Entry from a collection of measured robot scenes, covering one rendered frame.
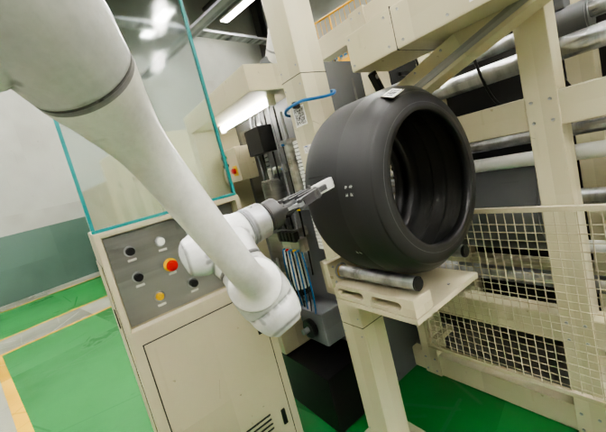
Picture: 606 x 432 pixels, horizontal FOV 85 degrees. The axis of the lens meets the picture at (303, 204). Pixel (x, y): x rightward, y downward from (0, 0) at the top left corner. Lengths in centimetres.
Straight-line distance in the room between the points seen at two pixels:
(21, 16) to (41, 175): 941
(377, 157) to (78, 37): 72
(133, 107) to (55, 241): 925
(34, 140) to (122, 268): 858
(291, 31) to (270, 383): 146
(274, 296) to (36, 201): 912
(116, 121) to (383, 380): 146
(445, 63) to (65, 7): 123
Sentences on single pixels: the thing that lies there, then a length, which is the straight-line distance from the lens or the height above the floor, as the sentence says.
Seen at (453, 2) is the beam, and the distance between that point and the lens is 125.
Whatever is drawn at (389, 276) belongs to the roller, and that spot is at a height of 92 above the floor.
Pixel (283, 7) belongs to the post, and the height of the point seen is 189.
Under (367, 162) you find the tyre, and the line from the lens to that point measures 89.
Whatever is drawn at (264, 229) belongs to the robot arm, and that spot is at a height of 120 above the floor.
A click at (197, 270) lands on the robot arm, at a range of 71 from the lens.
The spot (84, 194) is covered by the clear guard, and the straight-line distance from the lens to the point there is 135.
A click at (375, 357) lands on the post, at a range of 155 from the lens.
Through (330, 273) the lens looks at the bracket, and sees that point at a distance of 126.
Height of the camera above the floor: 133
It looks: 7 degrees down
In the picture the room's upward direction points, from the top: 14 degrees counter-clockwise
